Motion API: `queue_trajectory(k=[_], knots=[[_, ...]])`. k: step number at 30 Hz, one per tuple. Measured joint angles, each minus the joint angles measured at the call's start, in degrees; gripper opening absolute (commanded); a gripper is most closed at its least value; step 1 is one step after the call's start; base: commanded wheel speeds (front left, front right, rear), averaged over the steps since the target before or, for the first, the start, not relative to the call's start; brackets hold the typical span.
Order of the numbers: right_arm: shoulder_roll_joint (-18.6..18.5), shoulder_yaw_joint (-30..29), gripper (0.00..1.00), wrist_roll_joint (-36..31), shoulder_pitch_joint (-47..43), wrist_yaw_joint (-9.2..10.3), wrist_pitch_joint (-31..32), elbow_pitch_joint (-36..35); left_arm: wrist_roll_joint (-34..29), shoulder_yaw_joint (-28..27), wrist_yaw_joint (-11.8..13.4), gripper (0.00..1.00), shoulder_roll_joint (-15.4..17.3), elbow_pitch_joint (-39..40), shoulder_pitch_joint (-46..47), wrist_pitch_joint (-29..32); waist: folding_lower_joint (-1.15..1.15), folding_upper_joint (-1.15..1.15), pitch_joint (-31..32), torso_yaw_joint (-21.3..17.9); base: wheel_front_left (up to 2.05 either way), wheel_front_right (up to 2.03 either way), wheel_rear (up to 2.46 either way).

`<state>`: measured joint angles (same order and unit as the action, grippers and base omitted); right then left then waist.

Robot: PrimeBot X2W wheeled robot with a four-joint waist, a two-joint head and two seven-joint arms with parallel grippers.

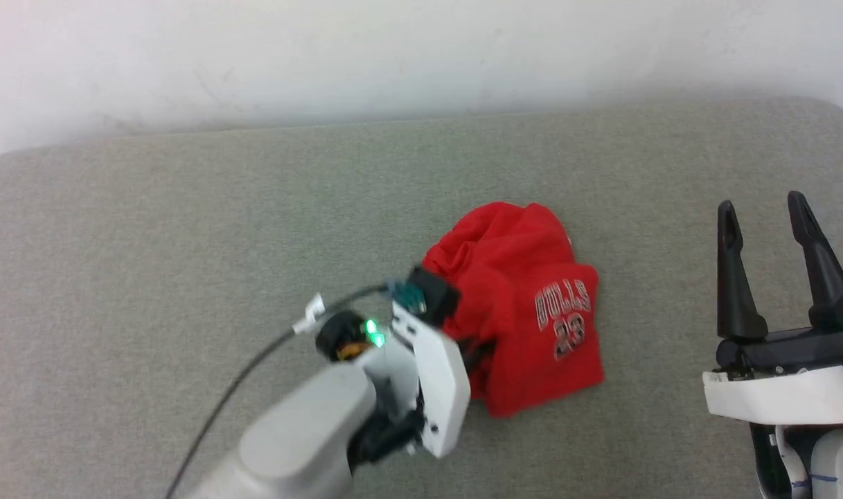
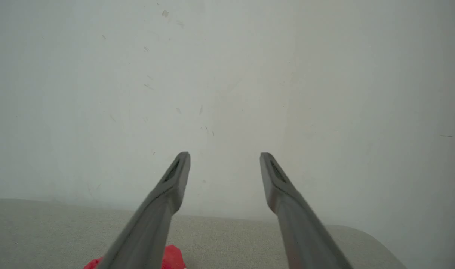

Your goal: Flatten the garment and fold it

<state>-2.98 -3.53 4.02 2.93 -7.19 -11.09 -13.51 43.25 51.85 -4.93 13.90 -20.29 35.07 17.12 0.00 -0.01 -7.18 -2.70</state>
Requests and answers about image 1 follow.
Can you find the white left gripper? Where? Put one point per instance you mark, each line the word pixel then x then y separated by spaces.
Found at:
pixel 442 388

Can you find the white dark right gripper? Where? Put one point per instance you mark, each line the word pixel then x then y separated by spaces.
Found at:
pixel 781 395

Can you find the red Bulls 23 shorts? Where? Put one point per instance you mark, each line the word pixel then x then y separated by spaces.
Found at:
pixel 518 277

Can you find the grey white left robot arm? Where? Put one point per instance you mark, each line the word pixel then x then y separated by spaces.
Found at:
pixel 303 436

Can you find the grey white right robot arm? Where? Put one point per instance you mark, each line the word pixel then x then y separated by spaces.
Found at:
pixel 837 461

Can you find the grey fabric sofa cushion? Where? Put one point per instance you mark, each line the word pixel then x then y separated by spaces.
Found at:
pixel 185 229

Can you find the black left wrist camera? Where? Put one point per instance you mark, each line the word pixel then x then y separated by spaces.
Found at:
pixel 431 294

